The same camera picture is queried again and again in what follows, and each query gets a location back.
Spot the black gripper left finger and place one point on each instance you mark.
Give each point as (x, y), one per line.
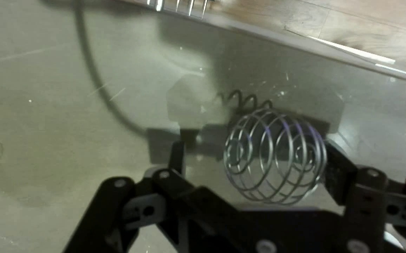
(165, 197)

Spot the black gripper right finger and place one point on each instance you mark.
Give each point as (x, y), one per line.
(376, 201)

